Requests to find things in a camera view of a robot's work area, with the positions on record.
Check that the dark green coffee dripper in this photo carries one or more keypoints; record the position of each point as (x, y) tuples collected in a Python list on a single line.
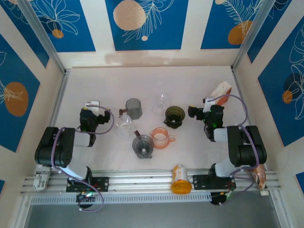
[(175, 115)]

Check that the grey faceted server cup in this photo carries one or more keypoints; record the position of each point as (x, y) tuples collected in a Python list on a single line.
[(134, 109)]

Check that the orange-white filter box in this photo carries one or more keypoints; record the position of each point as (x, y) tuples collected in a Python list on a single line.
[(223, 89)]

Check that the clear plastic coffee dripper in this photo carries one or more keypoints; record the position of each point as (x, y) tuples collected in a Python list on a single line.
[(161, 102)]

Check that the orange translucent server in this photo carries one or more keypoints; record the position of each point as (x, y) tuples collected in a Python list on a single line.
[(164, 140)]

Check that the grey translucent coffee dripper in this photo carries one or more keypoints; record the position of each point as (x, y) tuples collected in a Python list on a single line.
[(142, 146)]

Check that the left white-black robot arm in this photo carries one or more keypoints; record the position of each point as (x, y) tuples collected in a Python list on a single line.
[(64, 145)]

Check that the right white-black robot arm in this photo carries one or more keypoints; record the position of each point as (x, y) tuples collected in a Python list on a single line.
[(249, 147)]

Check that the orange plastic bottle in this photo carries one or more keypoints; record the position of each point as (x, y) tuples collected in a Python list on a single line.
[(180, 187)]

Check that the brown snack bag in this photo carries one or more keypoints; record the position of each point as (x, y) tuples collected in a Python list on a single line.
[(259, 177)]

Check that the white labelled bottle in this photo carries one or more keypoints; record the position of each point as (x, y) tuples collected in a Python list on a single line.
[(41, 180)]

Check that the black controller board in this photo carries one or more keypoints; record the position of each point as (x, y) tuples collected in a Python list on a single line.
[(217, 199), (83, 199)]

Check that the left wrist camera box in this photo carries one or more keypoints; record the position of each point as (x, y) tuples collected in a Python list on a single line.
[(93, 105)]

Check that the aluminium side rail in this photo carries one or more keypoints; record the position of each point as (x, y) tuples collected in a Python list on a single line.
[(241, 95), (60, 95)]

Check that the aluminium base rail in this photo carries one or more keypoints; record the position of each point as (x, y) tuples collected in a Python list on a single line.
[(142, 180)]

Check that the aluminium frame post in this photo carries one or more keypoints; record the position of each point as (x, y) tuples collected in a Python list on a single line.
[(254, 35), (42, 35)]

